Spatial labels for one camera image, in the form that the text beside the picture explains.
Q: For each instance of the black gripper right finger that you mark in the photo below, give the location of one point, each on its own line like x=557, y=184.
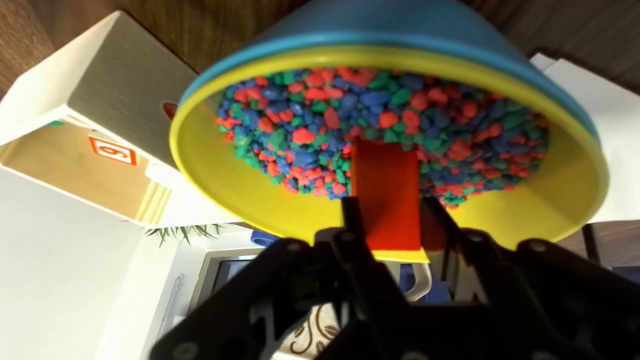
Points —
x=533, y=286

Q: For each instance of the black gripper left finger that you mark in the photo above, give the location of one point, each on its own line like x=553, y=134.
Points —
x=313, y=293

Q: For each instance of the red rectangular block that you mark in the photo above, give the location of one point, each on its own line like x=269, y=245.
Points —
x=387, y=201

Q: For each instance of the yellow bowl with blue outside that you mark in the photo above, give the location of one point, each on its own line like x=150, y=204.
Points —
x=221, y=181

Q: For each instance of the green plant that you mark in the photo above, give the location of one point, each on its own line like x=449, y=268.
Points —
x=181, y=233

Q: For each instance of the colourful gravel pebbles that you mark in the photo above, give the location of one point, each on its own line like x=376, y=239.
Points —
x=300, y=133

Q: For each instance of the white paper napkin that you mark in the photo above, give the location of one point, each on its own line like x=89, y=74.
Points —
x=600, y=133

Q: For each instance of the white cube red number six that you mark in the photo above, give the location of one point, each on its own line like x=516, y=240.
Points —
x=113, y=150

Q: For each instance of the light wooden box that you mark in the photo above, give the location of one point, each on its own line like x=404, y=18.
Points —
x=107, y=72

